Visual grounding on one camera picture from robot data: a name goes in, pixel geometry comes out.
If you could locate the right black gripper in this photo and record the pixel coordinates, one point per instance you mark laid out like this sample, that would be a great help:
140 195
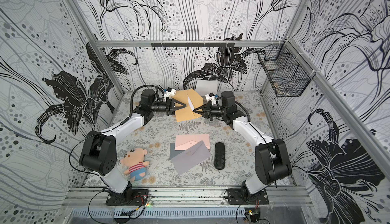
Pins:
205 111

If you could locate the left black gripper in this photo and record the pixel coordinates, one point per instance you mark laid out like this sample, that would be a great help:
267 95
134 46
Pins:
168 106

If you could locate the white letter paper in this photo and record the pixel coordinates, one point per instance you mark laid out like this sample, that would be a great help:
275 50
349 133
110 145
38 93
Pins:
190 103

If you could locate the tan kraft envelope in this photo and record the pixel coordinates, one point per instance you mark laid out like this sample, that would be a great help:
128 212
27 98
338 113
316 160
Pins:
187 114

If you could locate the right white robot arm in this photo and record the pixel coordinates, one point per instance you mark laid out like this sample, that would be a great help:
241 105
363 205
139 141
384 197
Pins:
272 161

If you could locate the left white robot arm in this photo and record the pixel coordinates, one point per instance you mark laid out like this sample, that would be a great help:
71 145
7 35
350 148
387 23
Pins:
99 152

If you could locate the pink envelope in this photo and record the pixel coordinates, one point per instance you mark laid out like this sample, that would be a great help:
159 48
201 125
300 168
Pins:
183 142

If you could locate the dark grey envelope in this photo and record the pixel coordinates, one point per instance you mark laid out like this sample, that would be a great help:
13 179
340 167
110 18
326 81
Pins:
172 151

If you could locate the white mini drawer box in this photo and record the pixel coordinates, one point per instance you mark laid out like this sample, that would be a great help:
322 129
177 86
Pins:
204 87

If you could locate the black remote control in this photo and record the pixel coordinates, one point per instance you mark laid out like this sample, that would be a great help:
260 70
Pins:
219 156

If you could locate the pig plush toy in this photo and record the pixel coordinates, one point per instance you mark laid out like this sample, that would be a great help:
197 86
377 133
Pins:
134 160

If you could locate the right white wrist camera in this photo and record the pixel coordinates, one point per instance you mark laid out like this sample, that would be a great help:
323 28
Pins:
211 98

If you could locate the black wall bar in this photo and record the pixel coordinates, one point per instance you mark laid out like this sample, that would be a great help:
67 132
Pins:
193 44

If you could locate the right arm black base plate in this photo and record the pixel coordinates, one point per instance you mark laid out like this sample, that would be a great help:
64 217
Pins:
238 196

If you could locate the black wire basket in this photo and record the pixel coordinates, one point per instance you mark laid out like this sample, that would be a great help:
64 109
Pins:
286 76

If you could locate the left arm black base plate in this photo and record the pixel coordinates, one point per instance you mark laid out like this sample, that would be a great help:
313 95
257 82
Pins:
131 197

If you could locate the white slotted cable duct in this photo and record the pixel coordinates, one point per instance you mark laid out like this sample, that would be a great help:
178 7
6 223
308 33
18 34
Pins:
163 213

